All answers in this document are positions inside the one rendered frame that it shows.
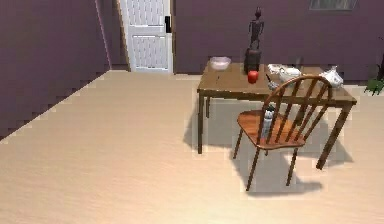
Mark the clear water bottle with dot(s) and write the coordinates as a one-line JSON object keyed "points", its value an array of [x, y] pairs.
{"points": [[267, 122]]}

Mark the brown wooden table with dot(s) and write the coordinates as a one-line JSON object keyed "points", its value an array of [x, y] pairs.
{"points": [[230, 85]]}

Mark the pale pink bowl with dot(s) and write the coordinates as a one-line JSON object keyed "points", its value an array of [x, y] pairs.
{"points": [[220, 62]]}

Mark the red apple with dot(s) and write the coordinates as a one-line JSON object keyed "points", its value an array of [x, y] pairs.
{"points": [[252, 76]]}

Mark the brown wooden spindle chair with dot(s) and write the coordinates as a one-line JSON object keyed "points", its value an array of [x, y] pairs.
{"points": [[266, 128]]}

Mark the small grey cup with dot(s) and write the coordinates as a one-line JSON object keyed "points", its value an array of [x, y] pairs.
{"points": [[272, 85]]}

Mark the white panelled room door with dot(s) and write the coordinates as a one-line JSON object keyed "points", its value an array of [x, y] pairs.
{"points": [[149, 36]]}

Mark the white crumpled bag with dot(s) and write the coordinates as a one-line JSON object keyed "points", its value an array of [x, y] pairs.
{"points": [[332, 77]]}

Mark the grey window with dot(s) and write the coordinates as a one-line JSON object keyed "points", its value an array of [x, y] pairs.
{"points": [[332, 4]]}

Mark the green house plant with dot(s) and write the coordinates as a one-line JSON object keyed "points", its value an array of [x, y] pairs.
{"points": [[376, 81]]}

